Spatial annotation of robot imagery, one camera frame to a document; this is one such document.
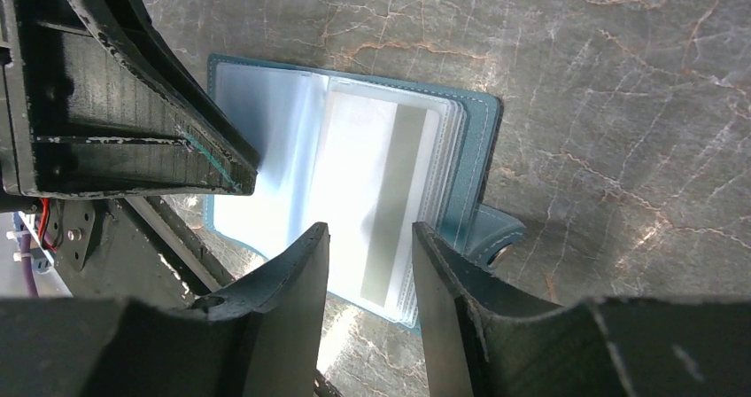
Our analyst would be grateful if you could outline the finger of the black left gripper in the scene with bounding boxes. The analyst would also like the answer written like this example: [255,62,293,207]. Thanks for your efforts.
[1,0,259,199]

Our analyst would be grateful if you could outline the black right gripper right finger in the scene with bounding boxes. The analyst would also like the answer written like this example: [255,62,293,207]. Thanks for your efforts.
[412,222,750,396]

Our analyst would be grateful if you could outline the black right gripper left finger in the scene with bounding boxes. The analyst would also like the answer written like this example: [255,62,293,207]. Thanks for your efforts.
[1,222,329,396]

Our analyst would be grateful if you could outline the blue card holder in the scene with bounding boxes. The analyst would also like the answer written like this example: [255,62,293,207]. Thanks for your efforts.
[204,55,525,329]

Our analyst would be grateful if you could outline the white card in sleeve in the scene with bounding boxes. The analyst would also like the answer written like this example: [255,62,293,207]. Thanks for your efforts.
[307,91,440,317]

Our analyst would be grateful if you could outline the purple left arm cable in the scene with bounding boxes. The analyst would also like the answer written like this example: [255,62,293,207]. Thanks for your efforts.
[17,232,40,299]

